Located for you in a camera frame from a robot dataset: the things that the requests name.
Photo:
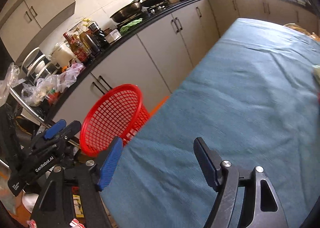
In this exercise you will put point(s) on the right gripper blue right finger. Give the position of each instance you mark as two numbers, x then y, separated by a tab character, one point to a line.
209	161

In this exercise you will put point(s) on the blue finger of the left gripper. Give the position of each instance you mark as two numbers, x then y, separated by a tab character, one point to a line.
52	131

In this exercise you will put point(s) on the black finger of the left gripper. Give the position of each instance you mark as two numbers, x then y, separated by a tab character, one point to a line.
70	130

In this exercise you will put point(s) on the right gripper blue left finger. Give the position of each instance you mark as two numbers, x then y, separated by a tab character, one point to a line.
107	161

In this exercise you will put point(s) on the white plastic bag on counter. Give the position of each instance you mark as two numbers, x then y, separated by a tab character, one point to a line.
50	87

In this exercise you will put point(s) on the red plastic mesh basket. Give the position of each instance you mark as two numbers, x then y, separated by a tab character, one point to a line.
120	112

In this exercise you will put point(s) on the white dish rack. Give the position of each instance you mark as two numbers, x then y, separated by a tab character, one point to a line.
37	65

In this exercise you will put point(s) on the red label sauce bottle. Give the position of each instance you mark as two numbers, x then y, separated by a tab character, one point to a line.
76	48

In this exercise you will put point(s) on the blue table cloth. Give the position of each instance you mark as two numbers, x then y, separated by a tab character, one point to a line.
253	99

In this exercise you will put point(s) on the dark soy sauce bottle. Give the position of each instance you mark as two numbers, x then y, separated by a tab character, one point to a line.
88	41

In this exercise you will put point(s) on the white tissue box on counter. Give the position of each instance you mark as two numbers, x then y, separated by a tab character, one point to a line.
112	35

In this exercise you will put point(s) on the green rag on counter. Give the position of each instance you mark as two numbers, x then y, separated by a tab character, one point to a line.
128	26

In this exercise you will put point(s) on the dark frying pan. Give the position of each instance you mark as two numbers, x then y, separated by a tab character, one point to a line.
127	11

